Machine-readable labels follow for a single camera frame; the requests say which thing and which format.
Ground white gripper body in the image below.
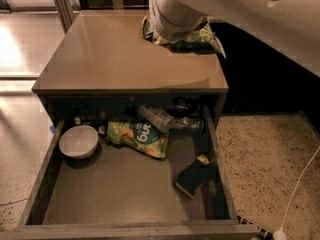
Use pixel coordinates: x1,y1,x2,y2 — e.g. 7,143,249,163
149,0,204,41

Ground green jalapeno chip bag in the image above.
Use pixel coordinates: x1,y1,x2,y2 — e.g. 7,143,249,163
141,17,226,58

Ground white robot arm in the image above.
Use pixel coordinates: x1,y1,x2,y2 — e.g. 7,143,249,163
149,0,320,76

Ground grey cabinet with glossy top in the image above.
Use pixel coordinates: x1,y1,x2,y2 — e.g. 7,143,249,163
32,10,228,119

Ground green snack bag in drawer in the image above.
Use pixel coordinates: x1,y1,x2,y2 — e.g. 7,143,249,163
107,121,168,159

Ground white bowl in drawer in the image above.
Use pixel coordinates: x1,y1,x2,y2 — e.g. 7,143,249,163
59,125,98,159

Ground open grey top drawer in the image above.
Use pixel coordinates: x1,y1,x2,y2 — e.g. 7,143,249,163
1,118,258,240

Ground clear plastic water bottle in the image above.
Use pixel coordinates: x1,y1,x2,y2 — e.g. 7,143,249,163
138,104,204,133

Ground black and yellow sponge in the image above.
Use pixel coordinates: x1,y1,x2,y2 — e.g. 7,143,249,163
175,154,215,200

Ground blue tape piece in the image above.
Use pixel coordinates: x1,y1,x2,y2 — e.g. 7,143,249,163
49,125,56,133

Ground white power cable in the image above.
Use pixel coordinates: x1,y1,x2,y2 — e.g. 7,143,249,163
280,146,320,231

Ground white cable plug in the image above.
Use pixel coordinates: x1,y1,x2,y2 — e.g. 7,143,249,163
272,229,287,240

